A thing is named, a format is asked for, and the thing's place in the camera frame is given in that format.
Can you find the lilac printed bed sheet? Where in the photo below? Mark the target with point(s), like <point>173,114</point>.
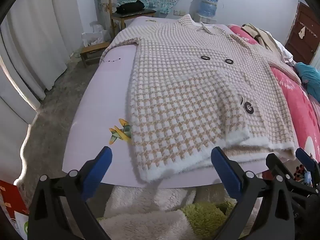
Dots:
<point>100,105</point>

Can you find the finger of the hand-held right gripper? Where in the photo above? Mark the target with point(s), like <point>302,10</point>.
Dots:
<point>303,157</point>
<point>273,161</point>

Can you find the beige white checked coat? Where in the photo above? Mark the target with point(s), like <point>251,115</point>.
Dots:
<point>187,92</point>

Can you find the white curtain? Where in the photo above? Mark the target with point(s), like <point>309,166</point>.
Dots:
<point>37,42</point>

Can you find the small wooden stool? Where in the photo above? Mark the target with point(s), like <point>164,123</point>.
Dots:
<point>93,50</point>

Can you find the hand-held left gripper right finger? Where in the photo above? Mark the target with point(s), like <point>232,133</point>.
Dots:
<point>225,171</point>

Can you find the white garment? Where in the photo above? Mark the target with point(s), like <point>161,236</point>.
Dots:
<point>283,50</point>

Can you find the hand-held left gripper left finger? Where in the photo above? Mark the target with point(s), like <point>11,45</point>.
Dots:
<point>98,170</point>

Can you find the white plastic bag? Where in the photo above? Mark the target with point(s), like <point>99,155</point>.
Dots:
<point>95,36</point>

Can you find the wooden chair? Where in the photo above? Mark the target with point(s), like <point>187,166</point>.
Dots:
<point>112,7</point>

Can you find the beige clothes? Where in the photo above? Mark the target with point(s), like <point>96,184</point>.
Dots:
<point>260,36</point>

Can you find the black bag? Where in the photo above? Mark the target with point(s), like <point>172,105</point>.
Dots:
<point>130,7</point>

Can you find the blue water bottle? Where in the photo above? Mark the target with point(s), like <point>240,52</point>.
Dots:
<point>209,3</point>

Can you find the pink floral blanket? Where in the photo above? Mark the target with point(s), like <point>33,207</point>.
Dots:
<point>295,105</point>

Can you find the wall socket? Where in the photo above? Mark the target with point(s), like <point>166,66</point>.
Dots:
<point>177,12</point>

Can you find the red cardboard box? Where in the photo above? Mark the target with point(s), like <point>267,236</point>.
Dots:
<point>11,197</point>

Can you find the brown wooden door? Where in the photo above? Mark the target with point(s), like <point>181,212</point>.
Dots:
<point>302,47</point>

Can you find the person's fluffy white green robe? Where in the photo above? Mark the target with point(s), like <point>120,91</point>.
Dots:
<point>150,220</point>

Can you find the white water dispenser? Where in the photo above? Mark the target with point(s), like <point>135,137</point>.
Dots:
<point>200,18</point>

